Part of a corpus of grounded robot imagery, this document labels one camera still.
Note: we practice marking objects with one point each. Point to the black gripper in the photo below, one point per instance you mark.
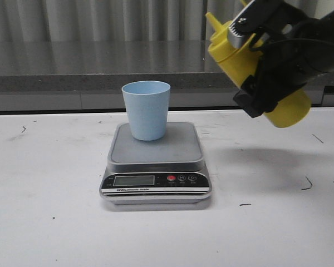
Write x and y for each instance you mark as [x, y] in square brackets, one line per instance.
[299, 49]

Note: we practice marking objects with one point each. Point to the yellow squeeze bottle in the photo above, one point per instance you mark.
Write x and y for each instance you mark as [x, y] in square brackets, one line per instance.
[239, 63]

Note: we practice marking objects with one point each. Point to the light blue plastic cup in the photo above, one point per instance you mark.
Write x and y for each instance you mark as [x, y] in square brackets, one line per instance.
[147, 104]

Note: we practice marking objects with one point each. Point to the silver digital kitchen scale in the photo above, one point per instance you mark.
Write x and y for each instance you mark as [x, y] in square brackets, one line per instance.
[165, 174]

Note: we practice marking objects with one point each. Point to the grey steel counter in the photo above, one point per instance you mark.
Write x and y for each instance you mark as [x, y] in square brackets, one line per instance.
[87, 76]

